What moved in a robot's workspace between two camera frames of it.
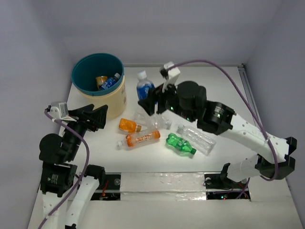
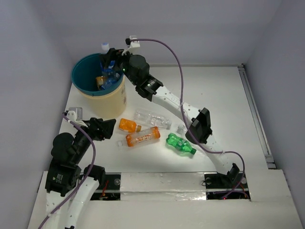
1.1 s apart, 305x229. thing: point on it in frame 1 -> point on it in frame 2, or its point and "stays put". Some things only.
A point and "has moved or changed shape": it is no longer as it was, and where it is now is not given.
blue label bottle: (144, 86) has moved or changed shape
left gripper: (84, 119) -> (96, 129)
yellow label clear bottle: (100, 80) stays put
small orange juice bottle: (129, 125) stays put
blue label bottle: (110, 81) stays put
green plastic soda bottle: (177, 141) stays put
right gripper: (161, 95) -> (110, 56)
